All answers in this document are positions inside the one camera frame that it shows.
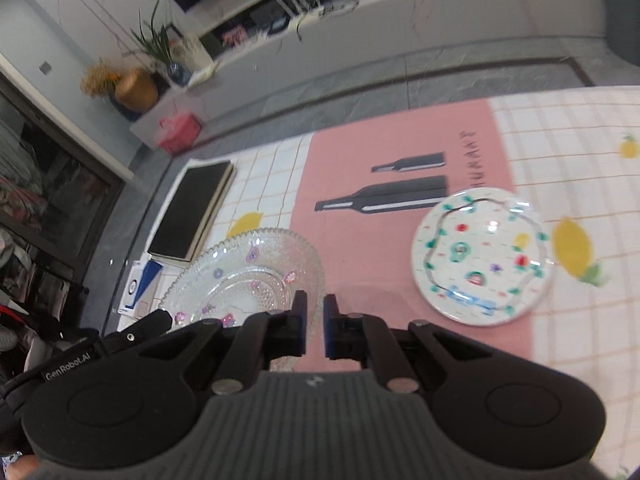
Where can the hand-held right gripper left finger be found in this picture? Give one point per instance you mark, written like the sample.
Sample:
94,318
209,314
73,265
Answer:
300,320

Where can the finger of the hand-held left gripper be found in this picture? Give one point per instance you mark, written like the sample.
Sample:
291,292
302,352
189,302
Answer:
145,325

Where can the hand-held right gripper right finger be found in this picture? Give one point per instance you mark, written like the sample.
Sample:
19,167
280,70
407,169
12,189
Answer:
331,325

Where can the large clear glass plate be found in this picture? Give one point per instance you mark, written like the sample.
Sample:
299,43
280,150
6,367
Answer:
250,270

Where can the white painted fruit plate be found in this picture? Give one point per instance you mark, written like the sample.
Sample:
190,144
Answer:
450,307

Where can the small clear glass plate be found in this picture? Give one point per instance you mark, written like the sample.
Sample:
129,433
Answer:
492,227

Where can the person's left hand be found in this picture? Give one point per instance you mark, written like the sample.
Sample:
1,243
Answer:
17,467

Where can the white and blue box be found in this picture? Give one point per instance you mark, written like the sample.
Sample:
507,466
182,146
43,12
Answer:
140,280

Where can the black hardcover book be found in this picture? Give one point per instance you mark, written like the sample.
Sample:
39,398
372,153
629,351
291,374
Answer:
192,210

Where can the dark glass door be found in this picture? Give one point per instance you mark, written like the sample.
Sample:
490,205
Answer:
60,185

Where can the pink plastic basket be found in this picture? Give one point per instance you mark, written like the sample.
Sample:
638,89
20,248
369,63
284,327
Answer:
180,132

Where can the gold round vase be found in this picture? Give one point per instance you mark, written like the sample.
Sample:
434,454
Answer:
136,92

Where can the dried flowers in dark vase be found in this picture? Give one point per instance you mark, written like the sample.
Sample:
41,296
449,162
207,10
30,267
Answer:
100,80

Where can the green plant in blue vase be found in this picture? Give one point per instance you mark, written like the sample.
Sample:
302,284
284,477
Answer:
175,70

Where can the loose paper sheets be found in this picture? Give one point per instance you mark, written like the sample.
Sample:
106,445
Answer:
205,75

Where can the white drawing card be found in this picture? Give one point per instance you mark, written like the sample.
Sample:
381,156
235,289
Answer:
195,55

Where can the pink photo card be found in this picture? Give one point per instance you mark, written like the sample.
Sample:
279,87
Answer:
232,37

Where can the checked lemon print tablecloth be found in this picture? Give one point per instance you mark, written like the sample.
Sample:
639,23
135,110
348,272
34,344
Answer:
575,160

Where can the grey marble television bench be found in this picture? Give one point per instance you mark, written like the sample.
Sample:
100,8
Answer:
400,15

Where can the wall switch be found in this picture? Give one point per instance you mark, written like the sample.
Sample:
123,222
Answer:
46,67

